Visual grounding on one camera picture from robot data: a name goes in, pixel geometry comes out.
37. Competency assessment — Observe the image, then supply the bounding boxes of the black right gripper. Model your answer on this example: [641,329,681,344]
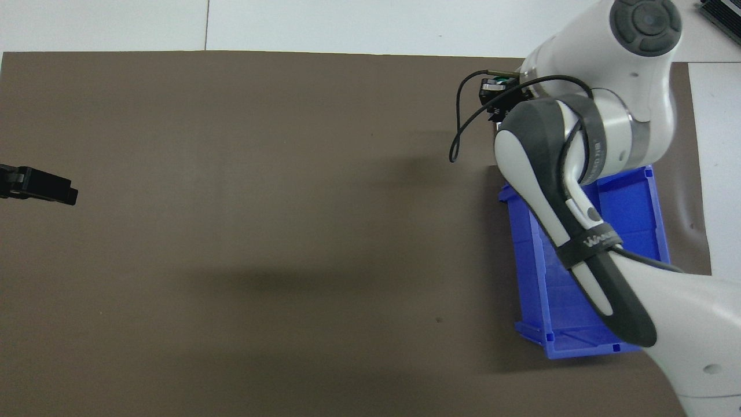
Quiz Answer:
[479,81,537,124]

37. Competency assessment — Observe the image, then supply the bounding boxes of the blue plastic storage bin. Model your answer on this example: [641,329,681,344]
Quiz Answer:
[499,165,672,360]

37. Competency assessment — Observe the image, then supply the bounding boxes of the brown table mat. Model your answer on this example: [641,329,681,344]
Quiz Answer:
[0,51,713,417]

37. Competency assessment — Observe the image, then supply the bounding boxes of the dark grey device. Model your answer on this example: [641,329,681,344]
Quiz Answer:
[698,0,741,32]

